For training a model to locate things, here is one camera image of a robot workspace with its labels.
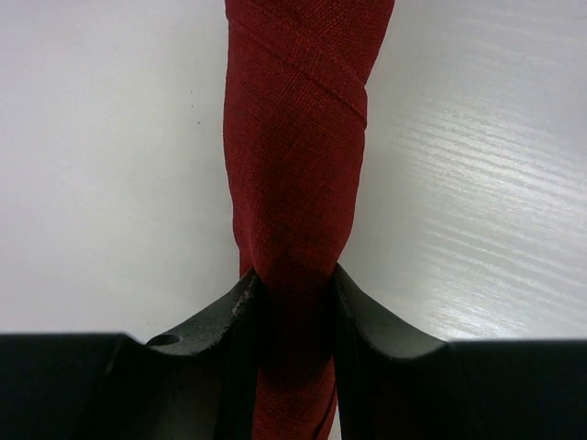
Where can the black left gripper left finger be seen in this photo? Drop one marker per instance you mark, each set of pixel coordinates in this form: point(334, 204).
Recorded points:
point(195, 381)

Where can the dark red cloth napkin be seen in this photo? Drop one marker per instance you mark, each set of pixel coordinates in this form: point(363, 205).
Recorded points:
point(295, 116)

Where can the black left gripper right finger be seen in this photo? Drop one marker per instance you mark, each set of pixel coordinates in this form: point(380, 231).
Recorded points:
point(395, 381)

